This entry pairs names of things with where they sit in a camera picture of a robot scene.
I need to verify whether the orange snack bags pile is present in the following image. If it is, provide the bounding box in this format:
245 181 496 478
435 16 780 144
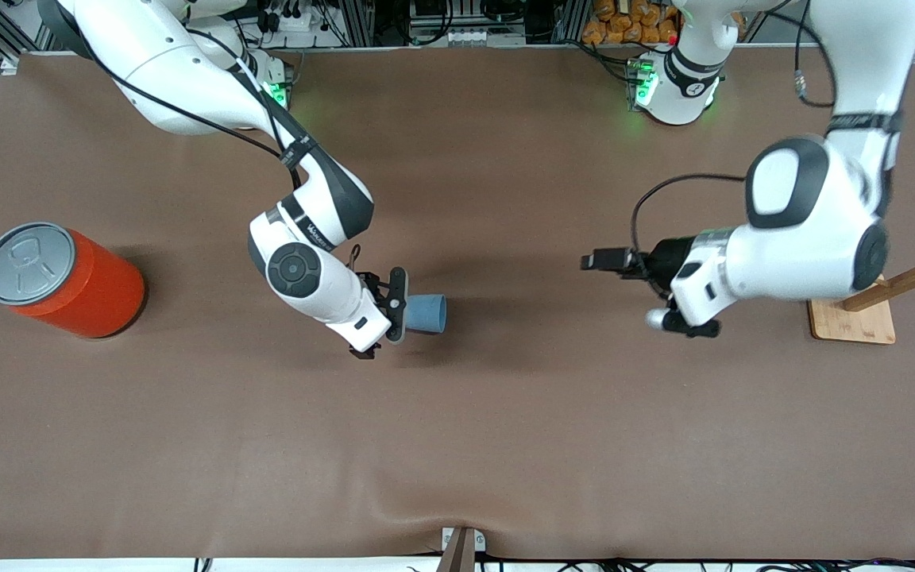
582 0 681 45

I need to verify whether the wooden mug tree stand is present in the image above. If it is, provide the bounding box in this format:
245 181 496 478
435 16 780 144
807 213 915 346

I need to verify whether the orange can with grey lid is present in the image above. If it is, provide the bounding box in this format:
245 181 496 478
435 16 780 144
0 222 148 341

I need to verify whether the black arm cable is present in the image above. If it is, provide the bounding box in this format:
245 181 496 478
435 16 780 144
631 0 838 257
52 0 365 272

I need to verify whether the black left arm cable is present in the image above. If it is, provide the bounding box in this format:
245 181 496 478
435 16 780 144
631 0 838 257

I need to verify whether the white connector block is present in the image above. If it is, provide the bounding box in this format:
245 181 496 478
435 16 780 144
443 28 528 47

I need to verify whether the light blue plastic cup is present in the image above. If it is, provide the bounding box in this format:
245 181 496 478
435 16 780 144
405 293 449 336

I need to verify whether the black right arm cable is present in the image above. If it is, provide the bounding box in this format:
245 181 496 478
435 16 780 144
52 0 365 272

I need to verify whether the white power strip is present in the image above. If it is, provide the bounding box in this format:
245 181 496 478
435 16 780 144
263 6 323 34

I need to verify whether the grey bracket with brown post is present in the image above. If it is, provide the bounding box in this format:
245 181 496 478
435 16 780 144
435 526 487 572

